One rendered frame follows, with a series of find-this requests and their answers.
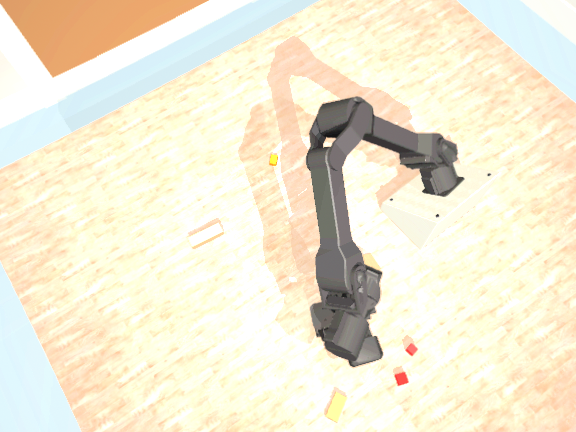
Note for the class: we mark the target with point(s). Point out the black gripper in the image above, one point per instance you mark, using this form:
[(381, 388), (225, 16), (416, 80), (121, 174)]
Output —
[(371, 350)]

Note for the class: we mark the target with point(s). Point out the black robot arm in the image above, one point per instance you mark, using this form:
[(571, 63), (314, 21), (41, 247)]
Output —
[(339, 264)]

